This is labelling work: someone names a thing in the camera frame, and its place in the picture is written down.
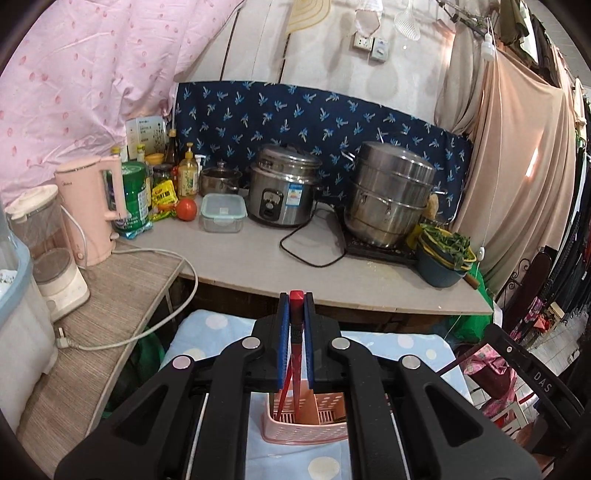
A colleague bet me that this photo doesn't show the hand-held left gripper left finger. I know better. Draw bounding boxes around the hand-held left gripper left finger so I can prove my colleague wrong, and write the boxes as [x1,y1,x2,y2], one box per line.
[54,292,291,480]

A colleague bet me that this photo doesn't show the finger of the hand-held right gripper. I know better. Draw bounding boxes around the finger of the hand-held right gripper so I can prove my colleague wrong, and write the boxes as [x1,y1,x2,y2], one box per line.
[482,323,583,444]

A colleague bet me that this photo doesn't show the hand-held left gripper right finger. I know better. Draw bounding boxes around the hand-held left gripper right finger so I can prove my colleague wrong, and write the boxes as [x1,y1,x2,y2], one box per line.
[302,292,541,480]

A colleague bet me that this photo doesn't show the red wavy chopstick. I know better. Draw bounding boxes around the red wavy chopstick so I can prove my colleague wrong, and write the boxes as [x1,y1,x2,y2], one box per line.
[292,290,306,423]
[274,290,301,416]

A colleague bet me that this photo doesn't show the dark brown straight chopstick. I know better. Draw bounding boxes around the dark brown straight chopstick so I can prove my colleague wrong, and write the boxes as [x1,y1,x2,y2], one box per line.
[433,353,468,377]

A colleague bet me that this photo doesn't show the pink perforated utensil basket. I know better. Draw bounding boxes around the pink perforated utensil basket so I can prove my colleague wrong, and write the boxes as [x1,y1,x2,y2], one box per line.
[262,390,349,446]

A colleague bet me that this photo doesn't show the pink patterned cloth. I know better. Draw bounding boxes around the pink patterned cloth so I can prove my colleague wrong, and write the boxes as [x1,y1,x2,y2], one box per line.
[462,346,518,416]

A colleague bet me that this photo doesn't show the red stool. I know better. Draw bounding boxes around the red stool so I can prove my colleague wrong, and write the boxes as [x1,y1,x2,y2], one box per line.
[489,401,527,435]

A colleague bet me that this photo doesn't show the blue dotted tablecloth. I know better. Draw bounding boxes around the blue dotted tablecloth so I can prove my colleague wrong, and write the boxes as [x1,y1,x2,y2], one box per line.
[159,308,472,480]

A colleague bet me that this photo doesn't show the grey countertop board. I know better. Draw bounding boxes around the grey countertop board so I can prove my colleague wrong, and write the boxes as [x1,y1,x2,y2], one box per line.
[115,203,495,317]

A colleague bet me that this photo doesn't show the dark metal chair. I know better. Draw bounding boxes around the dark metal chair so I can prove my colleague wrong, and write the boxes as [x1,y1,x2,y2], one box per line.
[503,247,561,342]

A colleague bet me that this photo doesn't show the green bag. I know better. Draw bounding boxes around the green bag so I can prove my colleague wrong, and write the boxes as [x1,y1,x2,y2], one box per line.
[475,272,504,324]

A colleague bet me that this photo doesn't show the black induction cooktop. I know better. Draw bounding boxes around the black induction cooktop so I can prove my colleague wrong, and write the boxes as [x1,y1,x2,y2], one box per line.
[344,231,419,266]

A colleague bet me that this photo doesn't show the bowls with green vegetables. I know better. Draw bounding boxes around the bowls with green vegetables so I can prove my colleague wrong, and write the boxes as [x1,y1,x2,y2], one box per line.
[416,226,476,289]

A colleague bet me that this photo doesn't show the clear food container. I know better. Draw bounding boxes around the clear food container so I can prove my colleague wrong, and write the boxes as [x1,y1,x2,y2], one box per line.
[199,193,247,233]

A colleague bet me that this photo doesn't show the steel rice cooker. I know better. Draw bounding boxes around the steel rice cooker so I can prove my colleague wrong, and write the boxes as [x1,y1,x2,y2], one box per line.
[245,144,323,228]

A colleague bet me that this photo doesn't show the green leafy vegetables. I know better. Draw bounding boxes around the green leafy vegetables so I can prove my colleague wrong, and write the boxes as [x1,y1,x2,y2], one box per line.
[420,222,474,268]

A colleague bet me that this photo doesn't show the red tomato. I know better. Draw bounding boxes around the red tomato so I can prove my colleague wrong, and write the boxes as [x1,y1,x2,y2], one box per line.
[175,198,199,222]

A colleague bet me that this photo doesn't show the steel steamer pot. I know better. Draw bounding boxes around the steel steamer pot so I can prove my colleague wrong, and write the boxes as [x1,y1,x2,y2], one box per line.
[342,141,448,247]

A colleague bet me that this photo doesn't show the small lidded steel pot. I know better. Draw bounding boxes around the small lidded steel pot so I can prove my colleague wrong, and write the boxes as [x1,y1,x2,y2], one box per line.
[199,161,243,197]

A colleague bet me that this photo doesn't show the yellow snack packet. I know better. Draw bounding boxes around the yellow snack packet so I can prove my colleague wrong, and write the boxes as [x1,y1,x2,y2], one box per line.
[151,180,178,206]

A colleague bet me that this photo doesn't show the yellow oil bottle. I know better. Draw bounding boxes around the yellow oil bottle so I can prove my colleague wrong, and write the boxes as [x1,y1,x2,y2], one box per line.
[178,143,200,200]

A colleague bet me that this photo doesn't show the wood grain side counter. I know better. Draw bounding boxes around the wood grain side counter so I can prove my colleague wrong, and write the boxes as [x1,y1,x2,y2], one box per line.
[16,249,195,455]

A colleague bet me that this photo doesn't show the green tin can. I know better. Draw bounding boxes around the green tin can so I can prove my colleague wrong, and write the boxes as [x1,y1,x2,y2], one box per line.
[115,161,153,232]

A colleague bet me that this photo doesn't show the beige curtain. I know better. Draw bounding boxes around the beige curtain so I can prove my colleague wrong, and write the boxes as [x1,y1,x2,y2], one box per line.
[450,28,583,296]

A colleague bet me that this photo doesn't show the dark sauce bottle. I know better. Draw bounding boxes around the dark sauce bottle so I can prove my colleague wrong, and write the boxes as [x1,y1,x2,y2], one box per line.
[165,129,181,167]

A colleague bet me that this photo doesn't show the navy leaf print cloth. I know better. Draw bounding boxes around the navy leaf print cloth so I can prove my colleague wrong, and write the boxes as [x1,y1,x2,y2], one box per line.
[173,80,474,222]

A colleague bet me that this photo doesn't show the pink electric kettle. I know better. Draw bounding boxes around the pink electric kettle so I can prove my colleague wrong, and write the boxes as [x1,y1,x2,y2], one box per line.
[54,155,130,267]

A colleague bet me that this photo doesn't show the white blender appliance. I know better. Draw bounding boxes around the white blender appliance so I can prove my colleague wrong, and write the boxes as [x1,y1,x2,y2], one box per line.
[7,185,90,321]

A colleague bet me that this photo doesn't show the white paper box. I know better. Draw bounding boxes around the white paper box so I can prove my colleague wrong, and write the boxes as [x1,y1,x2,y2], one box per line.
[126,117,168,155]

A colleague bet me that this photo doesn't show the translucent storage bin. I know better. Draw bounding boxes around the translucent storage bin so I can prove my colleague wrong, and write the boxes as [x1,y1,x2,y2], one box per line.
[0,203,58,435]

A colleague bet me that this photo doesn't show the pink spotted sheet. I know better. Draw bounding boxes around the pink spotted sheet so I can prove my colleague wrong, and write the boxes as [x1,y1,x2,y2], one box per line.
[0,0,245,208]

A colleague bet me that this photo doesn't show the round bamboo board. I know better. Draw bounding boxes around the round bamboo board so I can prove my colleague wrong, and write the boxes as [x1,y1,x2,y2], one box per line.
[286,0,331,35]

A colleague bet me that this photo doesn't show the white plastic strainer ladle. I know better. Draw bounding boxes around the white plastic strainer ladle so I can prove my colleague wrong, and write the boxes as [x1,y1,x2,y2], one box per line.
[394,0,421,40]

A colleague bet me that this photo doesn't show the black power cable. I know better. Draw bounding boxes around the black power cable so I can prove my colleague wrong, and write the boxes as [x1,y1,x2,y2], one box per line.
[279,203,347,268]

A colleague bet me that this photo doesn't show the white power cable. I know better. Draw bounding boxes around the white power cable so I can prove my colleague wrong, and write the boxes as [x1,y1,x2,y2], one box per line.
[55,247,199,352]

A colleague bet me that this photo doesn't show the white wall switch box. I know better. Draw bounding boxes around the white wall switch box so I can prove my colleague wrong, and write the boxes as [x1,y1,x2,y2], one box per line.
[369,37,391,63]

